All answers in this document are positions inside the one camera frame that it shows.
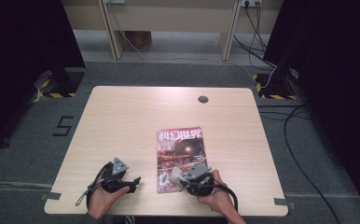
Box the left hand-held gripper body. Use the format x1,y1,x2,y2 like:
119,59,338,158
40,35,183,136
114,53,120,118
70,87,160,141
100,157,136,194

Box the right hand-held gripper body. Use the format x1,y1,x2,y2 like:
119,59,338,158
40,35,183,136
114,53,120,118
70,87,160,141
182,164,215,197

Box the red cover magazine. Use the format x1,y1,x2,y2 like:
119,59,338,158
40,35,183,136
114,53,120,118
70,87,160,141
156,125,209,194

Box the person's left hand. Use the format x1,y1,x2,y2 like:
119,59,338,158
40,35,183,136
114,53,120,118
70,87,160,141
88,171,132,220

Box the person's right hand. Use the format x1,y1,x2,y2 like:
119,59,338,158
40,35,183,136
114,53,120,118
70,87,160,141
196,169,235,217

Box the grey tape piece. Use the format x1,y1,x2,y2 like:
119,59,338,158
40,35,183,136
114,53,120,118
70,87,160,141
274,198,297,210
40,191,62,201

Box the black stand base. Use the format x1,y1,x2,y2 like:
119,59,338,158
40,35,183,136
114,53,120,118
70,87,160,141
252,68,298,101
33,67,86,98

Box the brown cardboard box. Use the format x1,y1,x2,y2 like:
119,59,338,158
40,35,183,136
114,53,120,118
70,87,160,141
125,31,152,49

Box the black curtain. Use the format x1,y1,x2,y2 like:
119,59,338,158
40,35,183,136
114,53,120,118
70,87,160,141
263,0,360,216
0,0,86,153

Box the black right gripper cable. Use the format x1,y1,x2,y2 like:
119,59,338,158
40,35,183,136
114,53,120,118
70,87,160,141
187,183,239,213

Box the long black floor cable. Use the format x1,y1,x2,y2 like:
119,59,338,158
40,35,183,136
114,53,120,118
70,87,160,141
283,105,342,224

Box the white floor cable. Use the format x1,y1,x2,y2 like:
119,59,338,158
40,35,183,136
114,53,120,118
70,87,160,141
118,30,278,90

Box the black wall socket cables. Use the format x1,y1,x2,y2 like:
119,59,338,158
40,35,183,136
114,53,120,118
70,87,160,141
233,1,277,69

